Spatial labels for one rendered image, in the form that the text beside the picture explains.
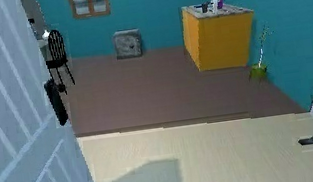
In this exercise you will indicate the black spindle-back chair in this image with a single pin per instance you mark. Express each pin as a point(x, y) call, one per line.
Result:
point(58, 58)

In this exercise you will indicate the brown framed window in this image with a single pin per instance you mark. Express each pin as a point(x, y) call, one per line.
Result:
point(88, 1)

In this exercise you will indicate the green potted house plant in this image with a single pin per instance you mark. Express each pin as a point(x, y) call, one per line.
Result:
point(258, 65)

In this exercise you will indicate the white bottle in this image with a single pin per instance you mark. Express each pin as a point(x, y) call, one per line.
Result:
point(214, 4)

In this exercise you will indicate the white panelled room door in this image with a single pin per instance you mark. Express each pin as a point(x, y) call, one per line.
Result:
point(8, 132)

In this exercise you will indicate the yellow cabinet with grey top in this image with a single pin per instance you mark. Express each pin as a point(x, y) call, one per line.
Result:
point(221, 40)

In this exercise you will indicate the grey metal safe box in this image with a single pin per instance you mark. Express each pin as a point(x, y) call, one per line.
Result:
point(127, 44)

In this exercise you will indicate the purple bottle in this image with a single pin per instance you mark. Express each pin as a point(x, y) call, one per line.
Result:
point(220, 1)

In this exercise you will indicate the black cup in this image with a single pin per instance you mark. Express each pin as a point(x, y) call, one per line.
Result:
point(205, 7)

